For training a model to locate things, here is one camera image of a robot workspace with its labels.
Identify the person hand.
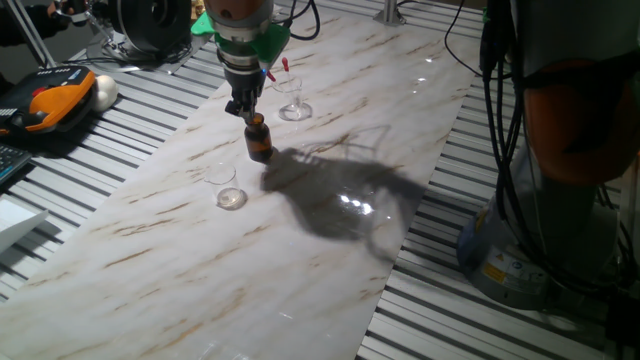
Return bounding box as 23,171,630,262
47,0,76,19

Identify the short aluminium post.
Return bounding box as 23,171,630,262
373,0,407,26

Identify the black computer keyboard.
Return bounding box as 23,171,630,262
0,143,34,186

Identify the tall clear glass beaker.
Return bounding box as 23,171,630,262
272,73,314,123

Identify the white marble pattern mat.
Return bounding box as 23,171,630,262
0,7,487,360

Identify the black round spool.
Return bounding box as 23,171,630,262
107,0,193,56

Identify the brown glass bottle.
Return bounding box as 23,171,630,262
243,112,275,163

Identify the thin grey diagonal rod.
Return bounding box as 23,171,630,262
4,0,57,69

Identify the short clear glass beaker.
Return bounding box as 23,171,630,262
203,163,248,211

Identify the white paper sheet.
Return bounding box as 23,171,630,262
0,198,50,254

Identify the white rounded mouse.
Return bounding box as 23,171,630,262
91,74,120,113

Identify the dark sleeved person forearm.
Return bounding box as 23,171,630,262
0,4,69,49

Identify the orange black teach pendant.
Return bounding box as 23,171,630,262
0,64,97,137

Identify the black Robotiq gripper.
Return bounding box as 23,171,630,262
222,62,269,125

